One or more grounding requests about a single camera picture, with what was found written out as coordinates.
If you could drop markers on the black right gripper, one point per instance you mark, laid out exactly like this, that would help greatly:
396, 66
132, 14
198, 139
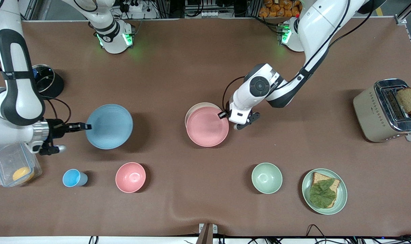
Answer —
57, 131

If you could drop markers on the pink plate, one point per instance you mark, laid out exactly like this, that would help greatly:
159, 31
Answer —
207, 127

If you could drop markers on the blue plate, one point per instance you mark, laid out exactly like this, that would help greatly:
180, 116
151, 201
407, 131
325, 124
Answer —
110, 127

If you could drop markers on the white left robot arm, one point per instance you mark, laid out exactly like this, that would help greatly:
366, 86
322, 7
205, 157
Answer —
320, 20

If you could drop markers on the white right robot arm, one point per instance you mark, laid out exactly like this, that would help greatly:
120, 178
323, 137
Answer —
19, 84

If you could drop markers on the beige plate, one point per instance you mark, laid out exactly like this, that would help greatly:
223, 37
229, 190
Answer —
191, 111

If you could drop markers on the black cup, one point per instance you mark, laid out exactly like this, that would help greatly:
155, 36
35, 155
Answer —
51, 84

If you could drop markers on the blue cup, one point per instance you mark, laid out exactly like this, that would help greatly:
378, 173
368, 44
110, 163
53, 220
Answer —
72, 178

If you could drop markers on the pink bowl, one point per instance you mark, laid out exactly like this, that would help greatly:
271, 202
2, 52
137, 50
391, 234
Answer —
131, 178

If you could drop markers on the orange round food piece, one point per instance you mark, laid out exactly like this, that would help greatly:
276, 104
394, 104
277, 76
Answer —
23, 174

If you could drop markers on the green bowl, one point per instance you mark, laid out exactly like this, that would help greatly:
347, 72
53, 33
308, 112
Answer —
266, 178

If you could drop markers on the clear plastic container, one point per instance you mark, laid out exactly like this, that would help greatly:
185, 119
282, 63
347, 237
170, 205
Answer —
5, 159

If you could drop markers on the white power strip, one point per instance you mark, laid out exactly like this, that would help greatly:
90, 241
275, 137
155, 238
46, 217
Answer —
210, 13
134, 6

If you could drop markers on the toast slice under lettuce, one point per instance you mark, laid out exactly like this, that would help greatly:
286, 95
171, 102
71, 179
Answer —
318, 177

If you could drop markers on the bag of orange buns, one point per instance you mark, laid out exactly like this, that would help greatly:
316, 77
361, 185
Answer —
280, 8

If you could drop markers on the green lettuce leaf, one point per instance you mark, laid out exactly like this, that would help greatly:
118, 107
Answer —
322, 195

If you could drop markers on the green plate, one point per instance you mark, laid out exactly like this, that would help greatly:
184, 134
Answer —
341, 196

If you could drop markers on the beige toaster with chrome top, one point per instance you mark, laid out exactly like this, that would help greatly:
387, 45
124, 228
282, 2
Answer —
368, 115

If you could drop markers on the brown bread slice in toaster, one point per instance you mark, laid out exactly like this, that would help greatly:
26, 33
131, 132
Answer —
409, 100

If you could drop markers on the metal table bracket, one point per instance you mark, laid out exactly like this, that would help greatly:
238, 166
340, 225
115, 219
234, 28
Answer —
207, 234

